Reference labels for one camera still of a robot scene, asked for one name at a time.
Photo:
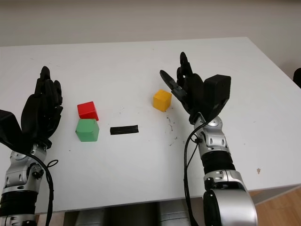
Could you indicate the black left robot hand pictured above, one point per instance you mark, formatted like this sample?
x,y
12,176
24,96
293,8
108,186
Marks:
x,y
35,110

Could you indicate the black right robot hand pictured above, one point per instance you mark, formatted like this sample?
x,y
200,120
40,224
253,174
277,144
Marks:
x,y
195,91

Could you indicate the yellow wooden block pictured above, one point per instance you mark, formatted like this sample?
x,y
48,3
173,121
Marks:
x,y
161,100

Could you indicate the red wooden block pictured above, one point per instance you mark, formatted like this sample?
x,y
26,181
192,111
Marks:
x,y
87,109

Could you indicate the green wooden block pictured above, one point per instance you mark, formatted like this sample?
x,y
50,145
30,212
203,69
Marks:
x,y
87,130

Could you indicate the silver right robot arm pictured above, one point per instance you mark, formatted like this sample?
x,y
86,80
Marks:
x,y
235,202

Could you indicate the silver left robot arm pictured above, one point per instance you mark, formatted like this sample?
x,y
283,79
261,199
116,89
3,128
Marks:
x,y
18,169

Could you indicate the black tape strip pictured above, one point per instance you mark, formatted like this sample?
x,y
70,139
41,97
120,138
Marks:
x,y
124,130

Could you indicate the dark object beside table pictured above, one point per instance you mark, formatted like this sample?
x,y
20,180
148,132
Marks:
x,y
297,78

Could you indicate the silver left robot thigh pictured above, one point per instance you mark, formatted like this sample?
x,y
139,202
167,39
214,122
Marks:
x,y
89,217

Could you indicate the silver robot thigh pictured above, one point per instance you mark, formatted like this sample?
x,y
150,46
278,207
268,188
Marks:
x,y
174,215
89,217

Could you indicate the silver right robot thigh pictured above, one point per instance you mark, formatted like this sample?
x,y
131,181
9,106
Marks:
x,y
174,215

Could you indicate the dark robot waist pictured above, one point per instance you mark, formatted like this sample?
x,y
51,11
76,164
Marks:
x,y
131,215

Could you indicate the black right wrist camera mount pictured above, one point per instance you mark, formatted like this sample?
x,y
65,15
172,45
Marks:
x,y
218,89

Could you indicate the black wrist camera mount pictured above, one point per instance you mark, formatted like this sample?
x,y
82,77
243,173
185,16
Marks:
x,y
9,127
218,89

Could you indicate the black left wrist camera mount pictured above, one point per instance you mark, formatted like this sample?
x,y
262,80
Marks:
x,y
9,127

